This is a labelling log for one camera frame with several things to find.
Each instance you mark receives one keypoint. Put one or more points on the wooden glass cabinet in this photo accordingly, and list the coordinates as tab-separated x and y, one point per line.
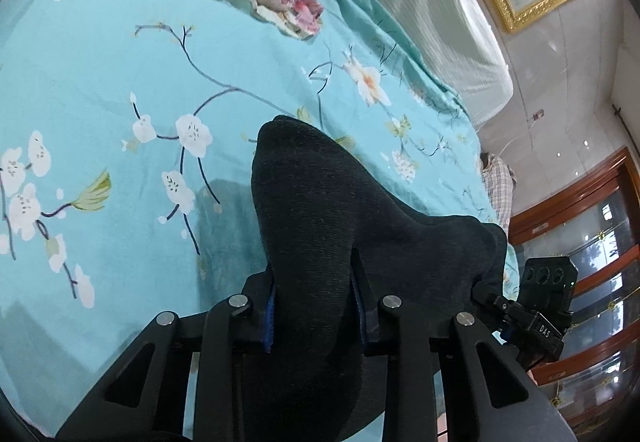
595	223

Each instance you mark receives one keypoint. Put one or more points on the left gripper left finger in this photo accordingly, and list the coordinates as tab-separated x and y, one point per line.
179	363

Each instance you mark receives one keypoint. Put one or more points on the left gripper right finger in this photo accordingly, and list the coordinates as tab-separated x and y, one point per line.
488	395

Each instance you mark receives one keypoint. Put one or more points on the black camera box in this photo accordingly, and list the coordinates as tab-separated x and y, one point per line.
547	284

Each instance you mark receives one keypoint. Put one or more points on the turquoise floral bed sheet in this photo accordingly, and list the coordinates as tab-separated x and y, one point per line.
128	131

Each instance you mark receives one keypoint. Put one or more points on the plaid cloth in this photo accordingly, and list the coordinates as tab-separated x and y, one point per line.
500	184

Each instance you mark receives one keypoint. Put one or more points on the black pants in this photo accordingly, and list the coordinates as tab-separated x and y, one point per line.
324	218

